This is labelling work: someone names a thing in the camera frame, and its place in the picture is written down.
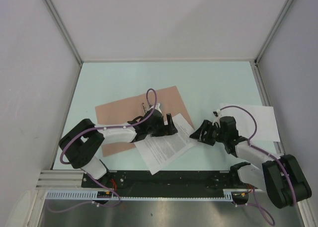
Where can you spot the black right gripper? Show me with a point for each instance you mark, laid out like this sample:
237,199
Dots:
206,125

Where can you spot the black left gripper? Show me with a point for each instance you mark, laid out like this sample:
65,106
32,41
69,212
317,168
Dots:
166,130

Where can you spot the printed text paper sheet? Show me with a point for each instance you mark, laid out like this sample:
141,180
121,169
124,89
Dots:
159,152

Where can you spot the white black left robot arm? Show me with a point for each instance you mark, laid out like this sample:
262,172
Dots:
82,142

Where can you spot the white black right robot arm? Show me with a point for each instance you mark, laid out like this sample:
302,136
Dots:
280,176

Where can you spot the blank white paper sheet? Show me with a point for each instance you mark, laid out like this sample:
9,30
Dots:
245,116

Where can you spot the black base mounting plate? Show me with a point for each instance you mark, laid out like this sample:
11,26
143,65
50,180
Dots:
126,178

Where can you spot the aluminium right side rail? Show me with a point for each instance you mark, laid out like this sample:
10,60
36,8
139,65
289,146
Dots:
267,125

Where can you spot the aluminium front frame rail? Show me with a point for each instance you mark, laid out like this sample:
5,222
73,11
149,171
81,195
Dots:
74,178

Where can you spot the slotted grey cable duct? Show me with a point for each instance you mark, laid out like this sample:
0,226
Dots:
91,195

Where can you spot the aluminium right corner post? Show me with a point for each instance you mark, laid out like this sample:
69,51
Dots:
274,29

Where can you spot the aluminium corner post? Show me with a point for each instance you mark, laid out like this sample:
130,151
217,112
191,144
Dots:
274,29
63,30

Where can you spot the aluminium left corner post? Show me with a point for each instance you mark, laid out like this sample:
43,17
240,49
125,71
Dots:
63,30

